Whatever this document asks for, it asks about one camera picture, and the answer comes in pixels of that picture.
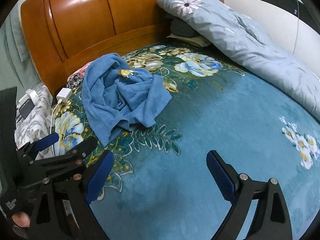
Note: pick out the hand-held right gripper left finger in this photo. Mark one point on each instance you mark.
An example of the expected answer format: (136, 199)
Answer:
(100, 177)

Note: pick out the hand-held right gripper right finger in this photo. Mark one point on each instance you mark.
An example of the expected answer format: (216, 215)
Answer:
(221, 177)

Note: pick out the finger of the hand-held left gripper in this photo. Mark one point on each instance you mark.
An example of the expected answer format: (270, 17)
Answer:
(85, 146)
(47, 140)

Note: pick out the blue sweater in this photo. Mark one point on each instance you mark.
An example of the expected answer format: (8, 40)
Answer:
(112, 100)

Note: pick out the person's left hand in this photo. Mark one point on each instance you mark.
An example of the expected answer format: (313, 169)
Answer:
(21, 219)

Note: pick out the grey floral nightstand cloth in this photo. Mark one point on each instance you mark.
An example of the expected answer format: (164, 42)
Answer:
(37, 122)

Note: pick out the white power adapter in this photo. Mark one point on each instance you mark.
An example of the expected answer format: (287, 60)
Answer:
(31, 95)

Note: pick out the white charger plug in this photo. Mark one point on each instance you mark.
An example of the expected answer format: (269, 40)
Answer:
(63, 95)

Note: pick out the teal floral blanket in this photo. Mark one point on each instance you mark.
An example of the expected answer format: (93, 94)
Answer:
(200, 120)

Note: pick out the black-white leopard print cloth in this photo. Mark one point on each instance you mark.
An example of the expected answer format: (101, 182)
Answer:
(74, 80)

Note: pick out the pink floral cloth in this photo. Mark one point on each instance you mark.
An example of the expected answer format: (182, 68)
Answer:
(84, 67)

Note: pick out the pale green curtain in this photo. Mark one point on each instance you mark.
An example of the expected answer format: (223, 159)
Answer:
(15, 55)

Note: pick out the wooden headboard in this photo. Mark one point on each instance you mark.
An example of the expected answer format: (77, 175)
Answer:
(82, 17)

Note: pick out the beige pillow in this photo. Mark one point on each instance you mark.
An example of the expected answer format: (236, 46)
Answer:
(197, 40)

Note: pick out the grey-blue floral quilt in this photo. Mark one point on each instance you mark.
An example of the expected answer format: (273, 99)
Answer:
(237, 37)

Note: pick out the dark grey folded cloth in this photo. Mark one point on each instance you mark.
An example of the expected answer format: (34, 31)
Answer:
(181, 28)

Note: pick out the white and black wardrobe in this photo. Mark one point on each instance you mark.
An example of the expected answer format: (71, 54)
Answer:
(270, 17)

